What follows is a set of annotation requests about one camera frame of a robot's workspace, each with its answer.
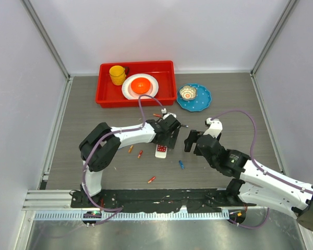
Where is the white red remote control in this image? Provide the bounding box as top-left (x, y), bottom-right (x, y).
top-left (155, 144), bottom-right (167, 159)

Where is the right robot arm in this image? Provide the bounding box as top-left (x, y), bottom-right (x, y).
top-left (184, 130), bottom-right (313, 232)

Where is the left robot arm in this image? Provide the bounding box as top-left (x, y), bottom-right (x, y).
top-left (79, 114), bottom-right (181, 208)

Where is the blue AAA battery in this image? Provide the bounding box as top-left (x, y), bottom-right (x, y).
top-left (178, 160), bottom-right (185, 169)

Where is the small patterned bowl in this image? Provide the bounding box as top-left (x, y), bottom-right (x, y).
top-left (179, 85), bottom-right (197, 101)

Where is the white plate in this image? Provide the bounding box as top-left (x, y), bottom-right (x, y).
top-left (122, 73), bottom-right (159, 99)

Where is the orange bowl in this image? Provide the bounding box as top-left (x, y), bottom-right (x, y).
top-left (130, 77), bottom-right (151, 94)

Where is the yellow cup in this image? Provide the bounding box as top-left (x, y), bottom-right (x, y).
top-left (109, 65), bottom-right (129, 86)

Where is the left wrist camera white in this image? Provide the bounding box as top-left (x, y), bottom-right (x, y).
top-left (161, 108), bottom-right (177, 120)

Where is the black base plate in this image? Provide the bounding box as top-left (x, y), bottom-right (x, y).
top-left (69, 189), bottom-right (255, 214)

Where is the white cable duct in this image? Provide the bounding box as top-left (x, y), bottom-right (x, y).
top-left (34, 208), bottom-right (229, 221)

